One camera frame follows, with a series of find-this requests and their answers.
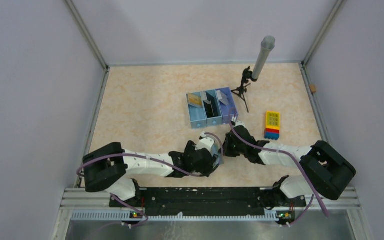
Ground green leather card holder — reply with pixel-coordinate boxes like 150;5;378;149
211;143;224;167

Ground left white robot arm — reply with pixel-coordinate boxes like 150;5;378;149
76;132;224;207

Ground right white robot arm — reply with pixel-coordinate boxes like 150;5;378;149
223;121;357;206

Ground purple card tray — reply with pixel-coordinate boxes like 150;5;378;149
215;87;239;125

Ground black credit card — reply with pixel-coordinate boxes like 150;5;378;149
203;100;218;118

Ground light blue card tray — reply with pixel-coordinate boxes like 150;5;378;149
187;92;207;129

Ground middle blue card tray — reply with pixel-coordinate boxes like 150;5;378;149
200;89;223;127

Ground coloured toy brick block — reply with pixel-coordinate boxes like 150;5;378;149
263;111;281;141

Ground grey cylinder on tripod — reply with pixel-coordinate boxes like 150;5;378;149
251;35;276;82

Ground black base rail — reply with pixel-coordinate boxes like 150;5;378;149
127;187;307;217

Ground small brown wall piece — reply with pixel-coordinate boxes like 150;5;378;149
308;84;317;94

